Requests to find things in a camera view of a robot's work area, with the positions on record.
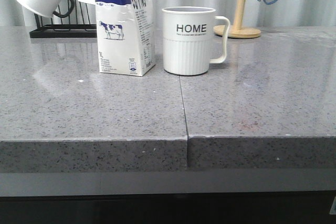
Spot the white HOME cup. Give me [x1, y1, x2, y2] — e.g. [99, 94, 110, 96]
[162, 6, 230, 76]

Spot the Pascual whole milk carton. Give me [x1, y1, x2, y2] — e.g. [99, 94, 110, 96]
[95, 0, 155, 76]

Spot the wooden mug tree stand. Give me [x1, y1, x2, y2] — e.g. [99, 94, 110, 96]
[228, 0, 261, 39]

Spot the black wire mug rack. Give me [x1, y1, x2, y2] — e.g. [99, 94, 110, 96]
[29, 0, 96, 38]

